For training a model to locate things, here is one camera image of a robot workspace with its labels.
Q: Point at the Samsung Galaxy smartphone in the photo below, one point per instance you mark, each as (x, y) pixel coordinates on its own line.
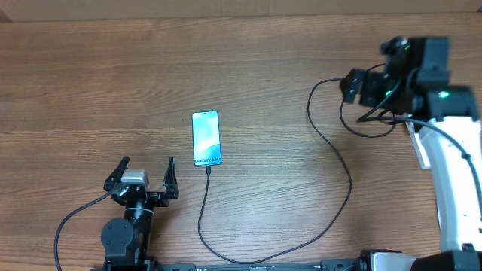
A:
(206, 138)

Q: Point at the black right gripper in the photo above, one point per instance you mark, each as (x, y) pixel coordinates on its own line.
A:
(366, 86)

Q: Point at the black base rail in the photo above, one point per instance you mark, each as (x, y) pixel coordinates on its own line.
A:
(323, 265)

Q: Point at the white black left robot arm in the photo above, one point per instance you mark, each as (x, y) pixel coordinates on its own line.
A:
(126, 240)

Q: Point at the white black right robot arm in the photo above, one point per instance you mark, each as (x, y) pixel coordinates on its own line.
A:
(414, 89)

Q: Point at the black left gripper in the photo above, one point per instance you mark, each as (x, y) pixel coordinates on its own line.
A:
(160, 199)

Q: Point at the white power strip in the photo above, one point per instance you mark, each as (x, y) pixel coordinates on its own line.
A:
(419, 149)

